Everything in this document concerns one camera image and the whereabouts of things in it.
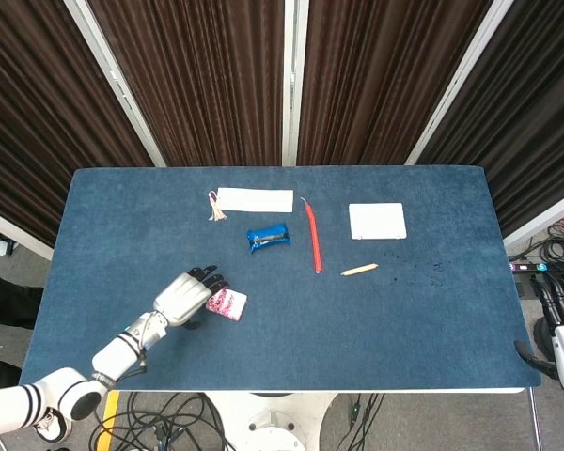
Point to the blue table mat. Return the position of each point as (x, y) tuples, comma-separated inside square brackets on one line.
[(333, 338)]

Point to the short wooden pencil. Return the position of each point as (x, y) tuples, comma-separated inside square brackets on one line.
[(359, 269)]

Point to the brown pleated curtain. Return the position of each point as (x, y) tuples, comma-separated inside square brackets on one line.
[(37, 117), (385, 80), (192, 80), (531, 117)]

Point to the white frame rail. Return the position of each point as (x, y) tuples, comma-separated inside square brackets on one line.
[(545, 218), (14, 232)]

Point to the blue foil snack packet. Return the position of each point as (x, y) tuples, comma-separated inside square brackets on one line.
[(269, 238)]

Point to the pink patterned card stack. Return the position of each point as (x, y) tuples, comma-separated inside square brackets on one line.
[(230, 305)]

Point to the black and white sneaker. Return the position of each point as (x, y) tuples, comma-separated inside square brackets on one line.
[(56, 430)]

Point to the white square flat box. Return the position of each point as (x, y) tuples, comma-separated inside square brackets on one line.
[(377, 221)]

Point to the metal table leg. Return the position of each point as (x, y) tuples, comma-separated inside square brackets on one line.
[(536, 418)]

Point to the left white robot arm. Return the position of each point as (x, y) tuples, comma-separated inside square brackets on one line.
[(113, 357)]

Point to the white bookmark with tassel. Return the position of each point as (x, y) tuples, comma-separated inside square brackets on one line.
[(258, 200)]

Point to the white frame post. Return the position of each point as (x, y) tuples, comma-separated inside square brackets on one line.
[(117, 89), (456, 89), (293, 80)]

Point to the black power strip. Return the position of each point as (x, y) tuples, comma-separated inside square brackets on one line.
[(545, 267)]

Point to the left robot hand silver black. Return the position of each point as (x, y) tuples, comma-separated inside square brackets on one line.
[(181, 300)]

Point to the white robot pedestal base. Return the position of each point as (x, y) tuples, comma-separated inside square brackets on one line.
[(272, 423)]

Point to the white floor adapter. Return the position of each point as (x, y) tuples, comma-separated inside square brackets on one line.
[(4, 247)]

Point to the yellow floor tape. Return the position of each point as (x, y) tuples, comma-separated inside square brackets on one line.
[(107, 427)]

